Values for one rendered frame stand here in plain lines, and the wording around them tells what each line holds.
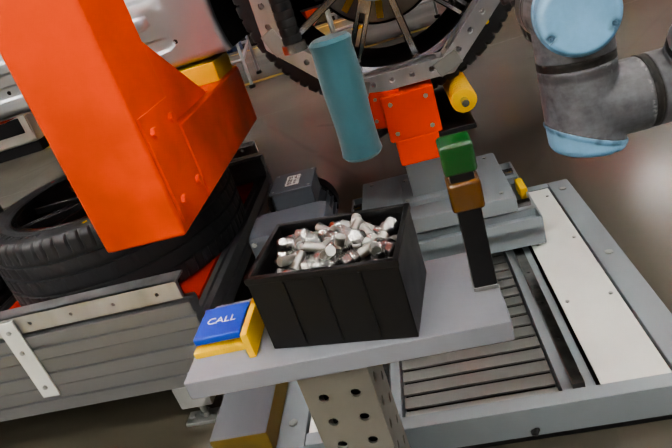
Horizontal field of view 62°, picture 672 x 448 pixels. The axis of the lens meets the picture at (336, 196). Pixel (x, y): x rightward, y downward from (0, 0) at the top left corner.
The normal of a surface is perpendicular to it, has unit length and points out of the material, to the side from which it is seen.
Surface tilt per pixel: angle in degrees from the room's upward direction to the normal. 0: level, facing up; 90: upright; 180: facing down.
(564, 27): 81
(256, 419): 0
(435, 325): 0
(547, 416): 90
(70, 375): 90
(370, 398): 90
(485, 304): 0
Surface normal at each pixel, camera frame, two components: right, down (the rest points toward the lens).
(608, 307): -0.29, -0.87
